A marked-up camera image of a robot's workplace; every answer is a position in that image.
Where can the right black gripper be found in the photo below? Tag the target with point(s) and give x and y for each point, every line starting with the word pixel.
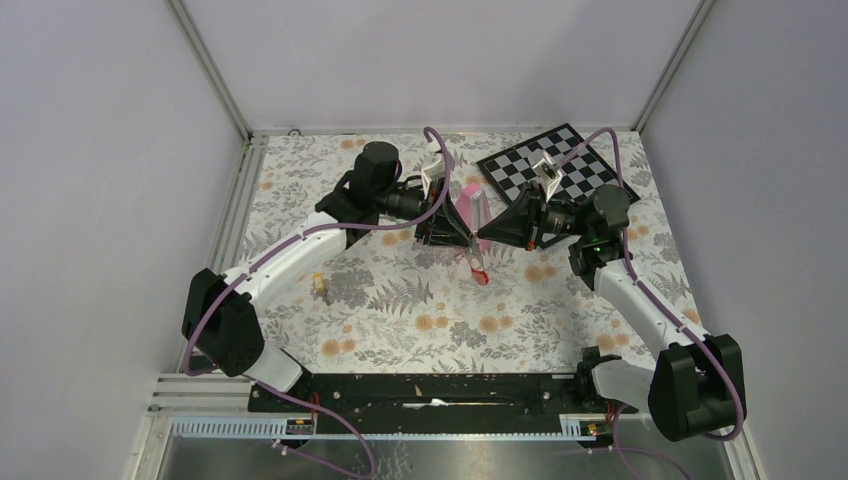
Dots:
pixel 523 224

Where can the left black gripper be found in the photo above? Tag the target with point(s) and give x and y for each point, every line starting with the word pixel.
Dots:
pixel 444 228

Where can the red tag key bunch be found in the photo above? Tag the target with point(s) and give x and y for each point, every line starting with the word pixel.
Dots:
pixel 476 261

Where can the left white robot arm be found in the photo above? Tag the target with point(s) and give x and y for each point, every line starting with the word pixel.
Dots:
pixel 221 317

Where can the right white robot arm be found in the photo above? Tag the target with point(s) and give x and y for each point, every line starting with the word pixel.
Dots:
pixel 697 384

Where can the pink transparent box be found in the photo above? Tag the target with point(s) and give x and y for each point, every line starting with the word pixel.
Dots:
pixel 473 207

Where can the black white checkerboard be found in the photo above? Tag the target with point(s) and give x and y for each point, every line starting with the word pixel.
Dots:
pixel 563 166

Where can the floral table mat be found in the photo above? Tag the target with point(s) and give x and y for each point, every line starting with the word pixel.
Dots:
pixel 398 306

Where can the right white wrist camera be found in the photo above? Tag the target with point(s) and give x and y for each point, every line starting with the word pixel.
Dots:
pixel 548 172

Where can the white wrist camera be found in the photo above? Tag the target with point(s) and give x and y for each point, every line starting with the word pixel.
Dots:
pixel 431 172
pixel 548 172

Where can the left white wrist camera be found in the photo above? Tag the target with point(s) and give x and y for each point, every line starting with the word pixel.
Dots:
pixel 431 172

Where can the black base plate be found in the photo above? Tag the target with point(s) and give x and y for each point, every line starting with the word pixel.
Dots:
pixel 438 404

